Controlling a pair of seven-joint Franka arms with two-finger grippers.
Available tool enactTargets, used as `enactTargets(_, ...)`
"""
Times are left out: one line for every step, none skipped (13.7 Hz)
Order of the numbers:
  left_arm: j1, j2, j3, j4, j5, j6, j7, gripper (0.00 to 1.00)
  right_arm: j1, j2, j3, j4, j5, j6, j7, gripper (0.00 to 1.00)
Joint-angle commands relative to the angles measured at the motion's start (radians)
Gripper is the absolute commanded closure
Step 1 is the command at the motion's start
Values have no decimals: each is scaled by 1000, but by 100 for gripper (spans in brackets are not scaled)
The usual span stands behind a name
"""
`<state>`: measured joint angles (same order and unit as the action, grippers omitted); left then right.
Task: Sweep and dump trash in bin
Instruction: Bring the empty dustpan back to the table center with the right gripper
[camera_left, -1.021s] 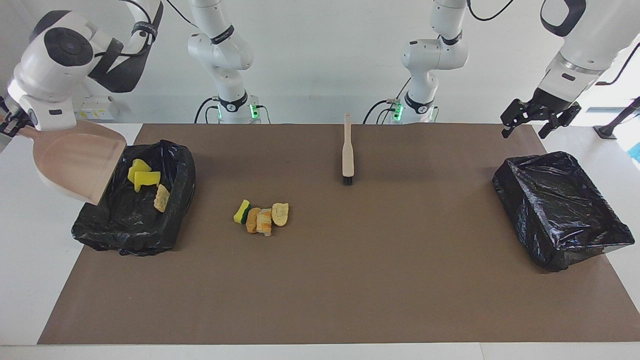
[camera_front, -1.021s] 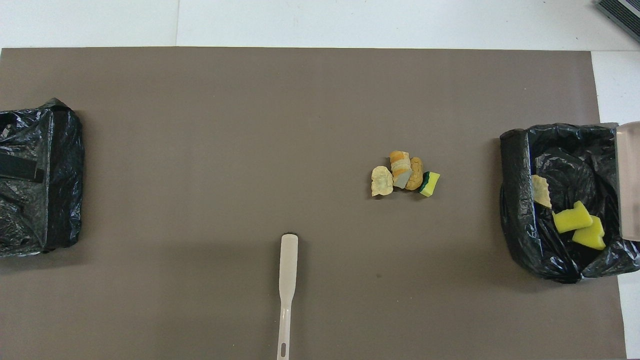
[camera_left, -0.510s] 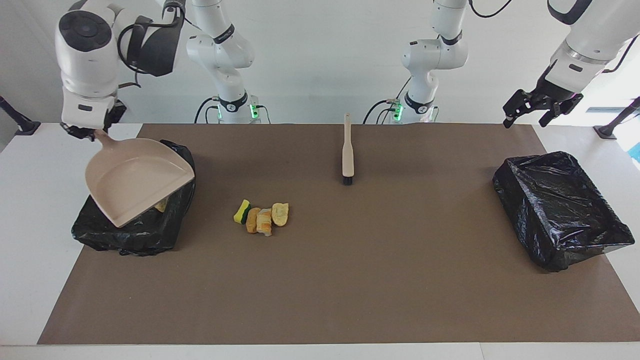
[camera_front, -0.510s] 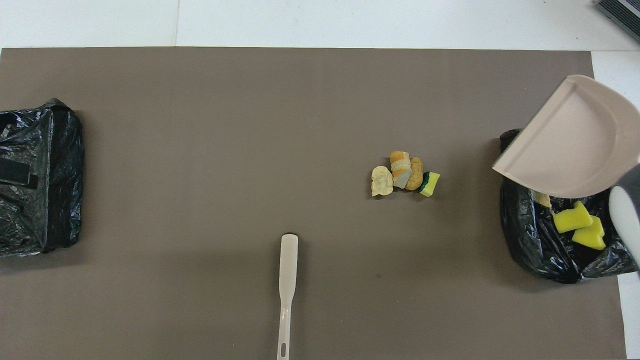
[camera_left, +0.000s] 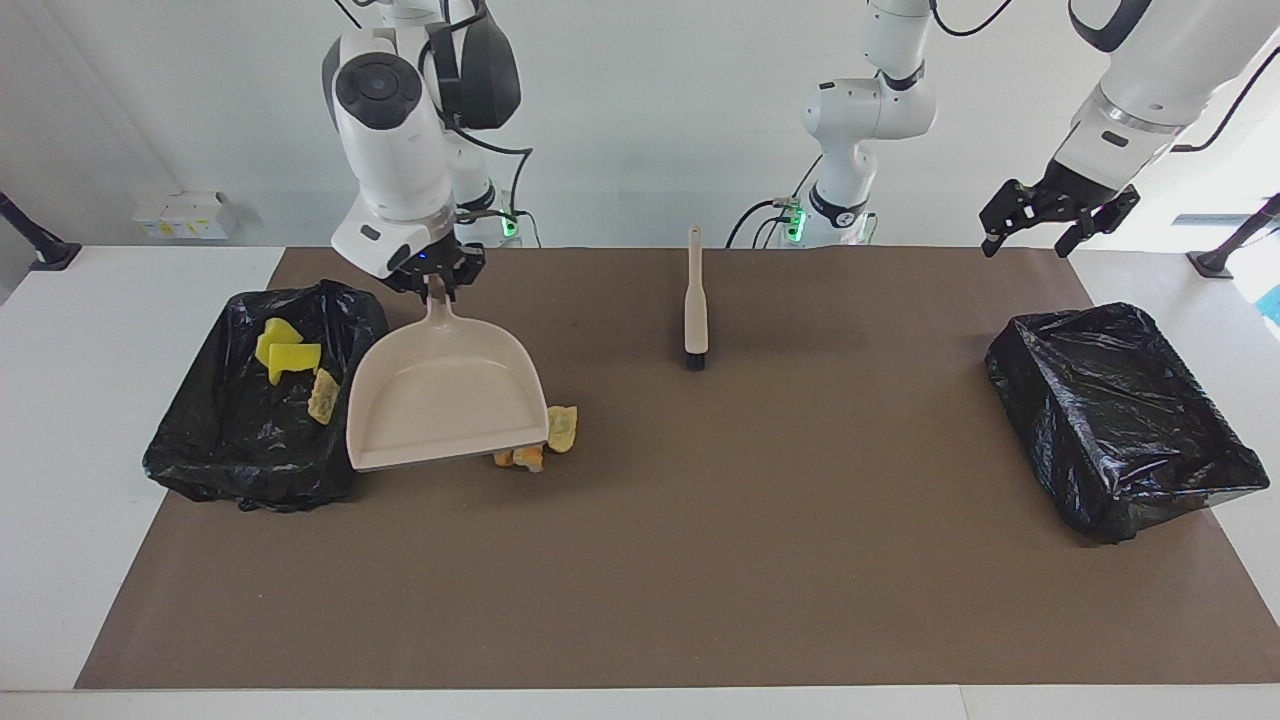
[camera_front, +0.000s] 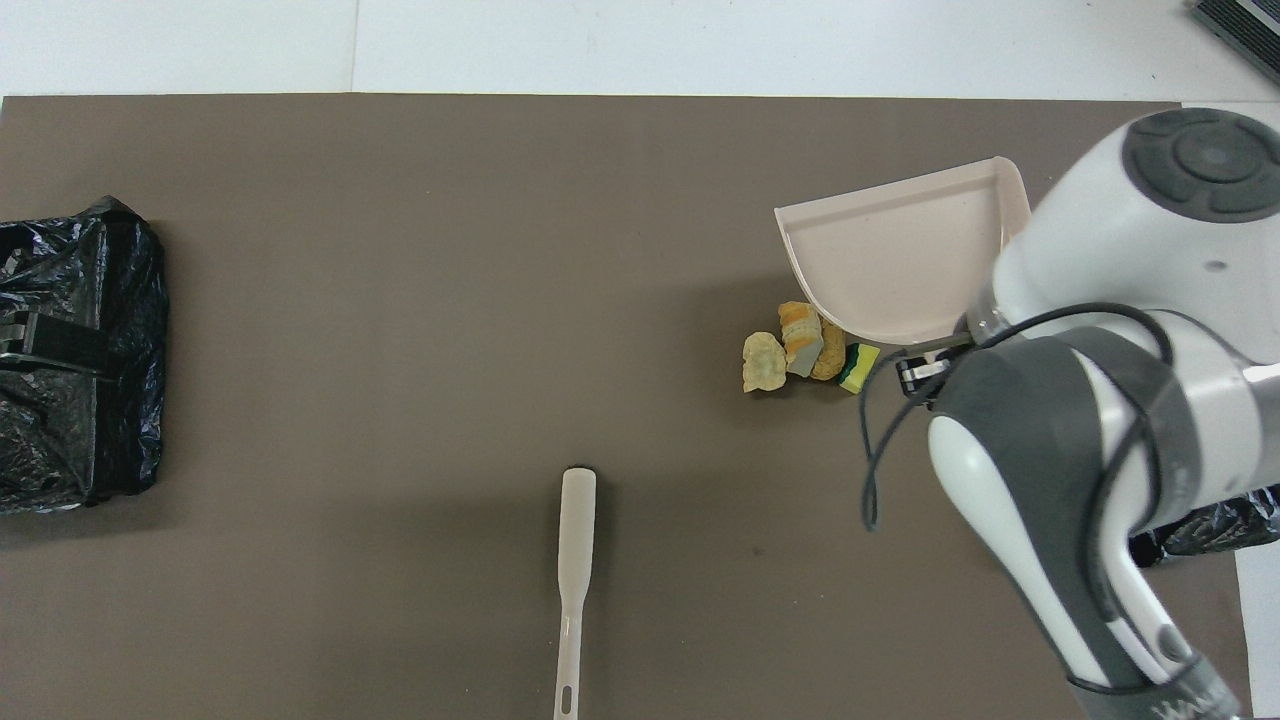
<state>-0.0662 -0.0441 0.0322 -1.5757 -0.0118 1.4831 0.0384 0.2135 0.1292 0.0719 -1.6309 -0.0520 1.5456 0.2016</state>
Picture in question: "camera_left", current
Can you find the pale yellow crisp piece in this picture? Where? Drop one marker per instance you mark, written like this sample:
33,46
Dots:
565,430

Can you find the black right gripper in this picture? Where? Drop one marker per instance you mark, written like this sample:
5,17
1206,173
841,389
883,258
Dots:
440,262

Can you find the white wall box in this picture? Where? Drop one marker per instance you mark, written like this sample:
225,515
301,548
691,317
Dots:
185,215

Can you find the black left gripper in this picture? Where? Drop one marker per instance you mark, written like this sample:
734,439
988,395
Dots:
1080,195

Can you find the brown table mat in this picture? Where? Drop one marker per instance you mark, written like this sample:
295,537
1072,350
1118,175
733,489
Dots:
700,600

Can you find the wavy green yellow sponge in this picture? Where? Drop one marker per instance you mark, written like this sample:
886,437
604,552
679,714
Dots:
275,335

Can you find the orange striped croissant piece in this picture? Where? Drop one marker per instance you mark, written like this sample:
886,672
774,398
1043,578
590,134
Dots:
324,397

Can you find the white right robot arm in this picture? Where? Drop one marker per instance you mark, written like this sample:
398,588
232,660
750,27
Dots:
390,150

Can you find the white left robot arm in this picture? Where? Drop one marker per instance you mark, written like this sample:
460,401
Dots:
870,110

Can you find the striped bread roll chunk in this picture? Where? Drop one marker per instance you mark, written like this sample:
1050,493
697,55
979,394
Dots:
530,460

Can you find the beige hand brush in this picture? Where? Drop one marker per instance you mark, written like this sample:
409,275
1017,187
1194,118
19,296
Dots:
696,310

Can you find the black bag lined bin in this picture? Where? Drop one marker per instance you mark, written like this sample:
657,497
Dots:
1120,430
230,450

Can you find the black camera stand pole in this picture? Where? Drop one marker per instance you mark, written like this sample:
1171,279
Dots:
1235,240
40,245

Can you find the beige plastic dustpan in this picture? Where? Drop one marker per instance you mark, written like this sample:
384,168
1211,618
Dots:
440,400

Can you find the plain yellow sponge piece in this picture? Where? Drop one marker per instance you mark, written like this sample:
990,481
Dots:
295,362

